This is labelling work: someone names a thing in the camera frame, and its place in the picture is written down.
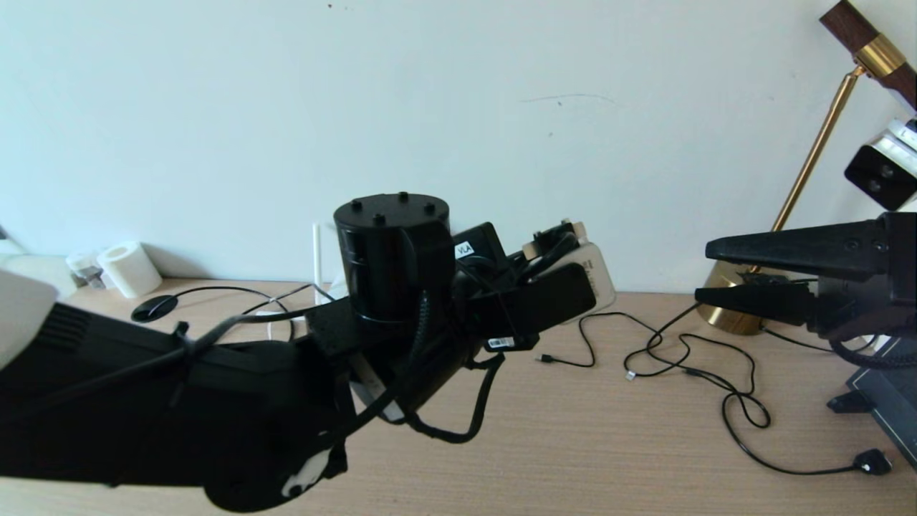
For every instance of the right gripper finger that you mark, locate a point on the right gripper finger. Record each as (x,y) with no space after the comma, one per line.
(766,304)
(809,251)

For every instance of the brass desk lamp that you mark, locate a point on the brass desk lamp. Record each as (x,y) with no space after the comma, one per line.
(877,56)

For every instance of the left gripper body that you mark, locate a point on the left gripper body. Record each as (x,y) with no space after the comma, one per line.
(544,301)

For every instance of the dark framed display panel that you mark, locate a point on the dark framed display panel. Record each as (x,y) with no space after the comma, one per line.
(895,416)

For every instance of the white wifi router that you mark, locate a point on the white wifi router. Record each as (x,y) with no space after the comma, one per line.
(316,251)

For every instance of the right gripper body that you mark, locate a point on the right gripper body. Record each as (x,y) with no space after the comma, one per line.
(895,287)

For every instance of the white padded furniture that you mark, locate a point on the white padded furniture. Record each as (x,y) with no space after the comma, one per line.
(36,264)

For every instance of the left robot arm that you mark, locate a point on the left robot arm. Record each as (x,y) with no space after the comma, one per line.
(215,416)

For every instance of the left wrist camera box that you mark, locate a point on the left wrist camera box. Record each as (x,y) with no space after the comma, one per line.
(602,276)

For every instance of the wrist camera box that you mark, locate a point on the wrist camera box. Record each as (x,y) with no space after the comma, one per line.
(885,168)
(602,276)

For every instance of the white toilet paper roll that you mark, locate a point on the white toilet paper roll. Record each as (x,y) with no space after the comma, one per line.
(129,271)

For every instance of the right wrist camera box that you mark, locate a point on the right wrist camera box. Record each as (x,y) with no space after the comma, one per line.
(885,168)

